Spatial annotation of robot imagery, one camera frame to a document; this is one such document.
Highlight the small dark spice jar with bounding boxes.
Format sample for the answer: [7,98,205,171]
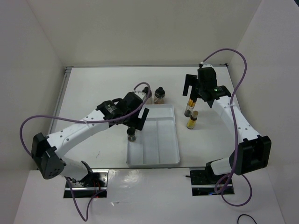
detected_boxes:
[127,127,136,142]

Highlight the tall gold-banded bottle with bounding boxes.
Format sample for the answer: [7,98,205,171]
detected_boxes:
[184,92,197,117]

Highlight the white-filled jar black cap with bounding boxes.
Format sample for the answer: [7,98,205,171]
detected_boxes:
[143,86,153,105]

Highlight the small yellow-label bottle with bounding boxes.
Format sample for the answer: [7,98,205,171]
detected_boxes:
[186,111,198,129]

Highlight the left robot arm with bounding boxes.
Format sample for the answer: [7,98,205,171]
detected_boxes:
[31,91,149,187]

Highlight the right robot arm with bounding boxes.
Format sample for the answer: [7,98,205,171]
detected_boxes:
[183,66,271,183]

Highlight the white plastic organizer tray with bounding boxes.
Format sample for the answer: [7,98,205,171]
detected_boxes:
[127,104,180,168]

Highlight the brown-filled jar black cap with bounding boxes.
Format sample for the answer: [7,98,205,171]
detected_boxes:
[154,87,165,104]

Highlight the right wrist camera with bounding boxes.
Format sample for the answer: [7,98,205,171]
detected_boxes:
[199,61,213,69]

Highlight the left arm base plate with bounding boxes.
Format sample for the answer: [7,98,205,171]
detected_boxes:
[68,169,109,198]

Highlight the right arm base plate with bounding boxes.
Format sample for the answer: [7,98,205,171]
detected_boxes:
[186,168,224,196]

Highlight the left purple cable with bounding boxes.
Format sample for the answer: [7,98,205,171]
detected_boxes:
[20,81,151,222]

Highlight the black cable loop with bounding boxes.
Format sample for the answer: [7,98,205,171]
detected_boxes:
[237,214,258,224]

